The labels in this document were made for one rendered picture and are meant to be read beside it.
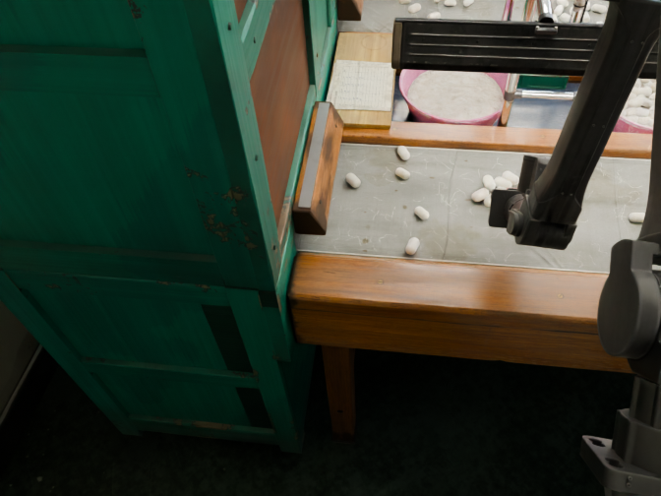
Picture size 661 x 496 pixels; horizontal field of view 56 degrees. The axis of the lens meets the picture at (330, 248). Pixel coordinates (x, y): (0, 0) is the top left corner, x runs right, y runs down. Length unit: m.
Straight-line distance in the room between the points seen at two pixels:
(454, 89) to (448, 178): 0.29
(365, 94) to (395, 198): 0.28
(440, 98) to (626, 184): 0.45
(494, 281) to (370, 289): 0.22
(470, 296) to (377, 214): 0.27
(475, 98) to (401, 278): 0.55
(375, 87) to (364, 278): 0.51
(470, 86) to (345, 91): 0.30
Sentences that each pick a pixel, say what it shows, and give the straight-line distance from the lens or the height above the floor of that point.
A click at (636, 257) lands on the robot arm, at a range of 0.56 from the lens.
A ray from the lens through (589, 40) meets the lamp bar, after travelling 1.10.
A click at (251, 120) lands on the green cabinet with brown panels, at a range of 0.80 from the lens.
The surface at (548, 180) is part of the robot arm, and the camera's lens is 0.88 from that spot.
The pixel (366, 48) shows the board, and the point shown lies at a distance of 1.58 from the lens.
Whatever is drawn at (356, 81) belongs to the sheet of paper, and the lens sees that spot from 1.48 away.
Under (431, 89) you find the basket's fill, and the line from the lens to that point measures 1.54.
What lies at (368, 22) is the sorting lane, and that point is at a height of 0.74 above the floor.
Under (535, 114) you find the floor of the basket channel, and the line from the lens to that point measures 1.59.
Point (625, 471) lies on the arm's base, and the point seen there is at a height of 1.22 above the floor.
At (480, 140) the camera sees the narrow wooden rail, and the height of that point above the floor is 0.76.
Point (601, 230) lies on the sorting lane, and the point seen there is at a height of 0.74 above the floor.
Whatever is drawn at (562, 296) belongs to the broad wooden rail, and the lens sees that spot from 1.15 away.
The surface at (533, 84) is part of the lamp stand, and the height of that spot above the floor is 0.69.
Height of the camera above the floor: 1.70
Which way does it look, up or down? 53 degrees down
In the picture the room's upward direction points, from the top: 5 degrees counter-clockwise
